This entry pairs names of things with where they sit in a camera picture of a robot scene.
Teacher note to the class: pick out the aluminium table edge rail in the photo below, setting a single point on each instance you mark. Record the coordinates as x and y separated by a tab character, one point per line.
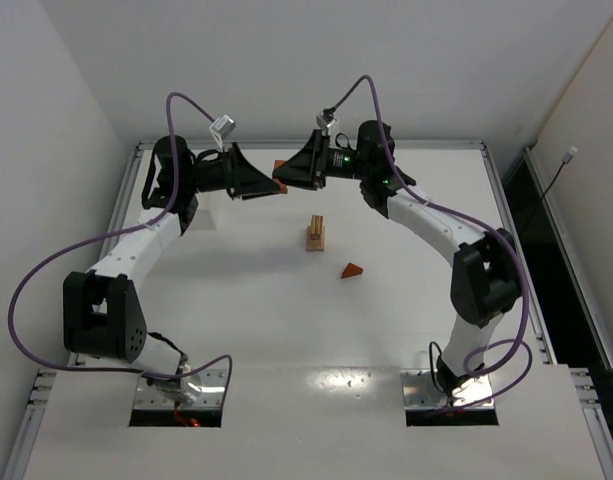
529	306

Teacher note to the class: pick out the metal base plate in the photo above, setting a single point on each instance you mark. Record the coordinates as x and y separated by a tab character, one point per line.
420	394
202	392

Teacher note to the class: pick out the light wooden long block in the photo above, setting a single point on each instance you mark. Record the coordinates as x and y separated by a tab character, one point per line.
313	241

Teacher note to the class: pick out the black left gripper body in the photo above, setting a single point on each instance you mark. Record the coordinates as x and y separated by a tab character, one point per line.
234	170

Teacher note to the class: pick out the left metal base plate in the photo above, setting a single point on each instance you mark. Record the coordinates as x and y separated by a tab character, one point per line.
202	392

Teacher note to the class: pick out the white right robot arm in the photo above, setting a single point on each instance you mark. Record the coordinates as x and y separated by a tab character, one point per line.
485	283

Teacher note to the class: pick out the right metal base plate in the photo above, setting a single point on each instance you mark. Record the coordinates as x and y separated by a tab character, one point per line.
420	394

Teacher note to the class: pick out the striped brown wooden block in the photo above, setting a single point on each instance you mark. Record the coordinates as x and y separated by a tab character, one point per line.
316	227

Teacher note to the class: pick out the red-brown wooden triangle block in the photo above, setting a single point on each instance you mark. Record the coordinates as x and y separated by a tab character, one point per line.
351	270

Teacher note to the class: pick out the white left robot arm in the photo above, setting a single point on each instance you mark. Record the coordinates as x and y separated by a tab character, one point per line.
102	315

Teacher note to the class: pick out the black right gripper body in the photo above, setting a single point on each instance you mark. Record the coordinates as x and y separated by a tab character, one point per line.
323	163

